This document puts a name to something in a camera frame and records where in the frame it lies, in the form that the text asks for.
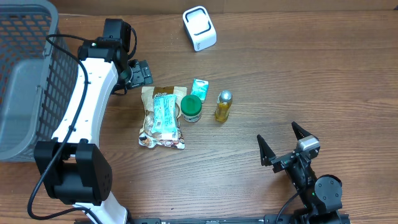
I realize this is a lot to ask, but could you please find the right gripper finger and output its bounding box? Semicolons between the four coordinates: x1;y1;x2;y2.
257;134;276;166
292;121;312;140

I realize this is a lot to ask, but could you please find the brown nut pouch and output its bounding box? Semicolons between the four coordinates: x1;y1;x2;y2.
139;86;187;149

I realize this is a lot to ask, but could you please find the green lid jar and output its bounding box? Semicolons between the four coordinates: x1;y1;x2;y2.
181;95;202;123

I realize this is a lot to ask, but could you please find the small teal tissue pack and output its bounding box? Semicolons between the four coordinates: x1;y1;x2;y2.
191;79;209;103

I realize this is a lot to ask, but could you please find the yellow drink bottle silver cap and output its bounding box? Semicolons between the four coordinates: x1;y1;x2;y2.
215;90;233;123

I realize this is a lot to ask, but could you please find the mint green snack packet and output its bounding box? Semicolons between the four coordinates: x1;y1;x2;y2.
151;95;178;140

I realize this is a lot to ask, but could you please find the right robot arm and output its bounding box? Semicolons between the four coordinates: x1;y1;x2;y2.
257;122;349;223

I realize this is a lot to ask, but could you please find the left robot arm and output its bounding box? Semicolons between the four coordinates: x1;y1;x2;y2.
27;19;153;223

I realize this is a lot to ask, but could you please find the white barcode scanner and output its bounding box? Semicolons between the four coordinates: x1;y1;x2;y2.
182;6;217;52

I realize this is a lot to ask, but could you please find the grey plastic shopping basket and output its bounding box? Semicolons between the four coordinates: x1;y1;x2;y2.
1;0;78;162

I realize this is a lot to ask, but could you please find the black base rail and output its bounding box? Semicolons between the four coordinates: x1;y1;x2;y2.
74;213;351;224

